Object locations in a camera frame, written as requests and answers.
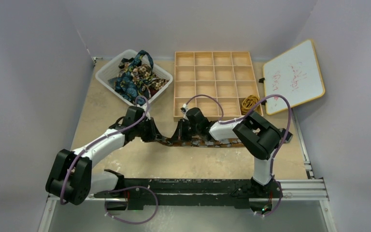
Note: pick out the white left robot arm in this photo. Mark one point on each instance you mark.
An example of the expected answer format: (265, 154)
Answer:
(71, 178)

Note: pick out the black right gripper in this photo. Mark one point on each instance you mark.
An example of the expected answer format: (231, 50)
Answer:
(183, 130)

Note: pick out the wooden compartment tray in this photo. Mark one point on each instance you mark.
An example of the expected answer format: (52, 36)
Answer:
(217, 82)

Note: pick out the whiteboard with wooden frame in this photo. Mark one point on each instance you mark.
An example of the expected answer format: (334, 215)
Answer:
(295, 75)

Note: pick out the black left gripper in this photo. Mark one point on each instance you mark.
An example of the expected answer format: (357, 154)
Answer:
(153, 132)

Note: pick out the blue floral tie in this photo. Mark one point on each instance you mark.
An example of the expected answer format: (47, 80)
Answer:
(135, 77)

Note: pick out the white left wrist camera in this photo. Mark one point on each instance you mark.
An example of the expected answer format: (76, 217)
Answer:
(147, 107)

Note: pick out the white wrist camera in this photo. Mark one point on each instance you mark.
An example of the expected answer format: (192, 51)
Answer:
(184, 109)
(147, 107)

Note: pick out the brown floral tie pile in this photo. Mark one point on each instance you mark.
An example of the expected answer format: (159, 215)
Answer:
(157, 85)

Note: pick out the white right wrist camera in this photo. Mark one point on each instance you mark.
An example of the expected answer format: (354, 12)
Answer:
(184, 109)

